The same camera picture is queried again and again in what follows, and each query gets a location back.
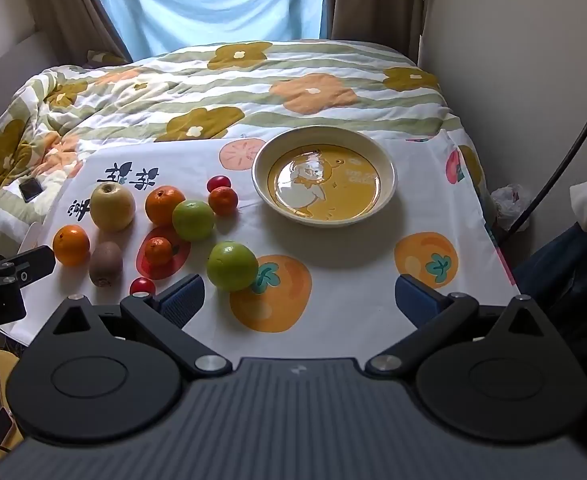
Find brown curtain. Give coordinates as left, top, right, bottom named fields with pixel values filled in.
left=18, top=0, right=134, bottom=68
left=323, top=0, right=427, bottom=61

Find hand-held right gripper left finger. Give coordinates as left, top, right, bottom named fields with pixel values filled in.
left=48, top=274, right=234, bottom=376

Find yellow apple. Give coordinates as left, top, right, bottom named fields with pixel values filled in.
left=90, top=182, right=136, bottom=232

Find black phone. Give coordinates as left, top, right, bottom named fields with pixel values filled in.
left=18, top=177, right=44, bottom=204

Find yellow patterned pillow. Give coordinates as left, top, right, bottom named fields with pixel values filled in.
left=86, top=50, right=127, bottom=69

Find orange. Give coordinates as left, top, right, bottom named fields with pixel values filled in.
left=144, top=186, right=188, bottom=227
left=52, top=225, right=91, bottom=267

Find black cable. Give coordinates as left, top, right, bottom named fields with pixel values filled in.
left=511, top=74, right=587, bottom=232

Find green apple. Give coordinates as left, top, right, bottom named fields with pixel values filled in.
left=207, top=241, right=259, bottom=292
left=172, top=200, right=215, bottom=242

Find dark blue pants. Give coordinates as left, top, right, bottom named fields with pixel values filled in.
left=512, top=222, right=587, bottom=361

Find floral striped blanket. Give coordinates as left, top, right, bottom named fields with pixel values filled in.
left=0, top=40, right=484, bottom=243

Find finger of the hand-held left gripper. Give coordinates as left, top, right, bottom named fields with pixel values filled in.
left=0, top=245, right=56, bottom=291

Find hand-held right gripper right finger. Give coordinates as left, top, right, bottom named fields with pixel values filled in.
left=366, top=274, right=549, bottom=376

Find cream bowl with yellow print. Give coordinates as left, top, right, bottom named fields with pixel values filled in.
left=252, top=126, right=398, bottom=224

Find brown kiwi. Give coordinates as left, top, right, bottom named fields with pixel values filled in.
left=89, top=241, right=124, bottom=288

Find blue curtain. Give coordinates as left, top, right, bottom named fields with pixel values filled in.
left=96, top=0, right=327, bottom=61

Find small tangerine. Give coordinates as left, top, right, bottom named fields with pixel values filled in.
left=144, top=236, right=174, bottom=267
left=208, top=186, right=239, bottom=217

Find white plastic bag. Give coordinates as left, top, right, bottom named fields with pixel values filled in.
left=491, top=185, right=533, bottom=232

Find white persimmon print cloth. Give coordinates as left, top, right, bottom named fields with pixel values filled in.
left=0, top=129, right=521, bottom=358

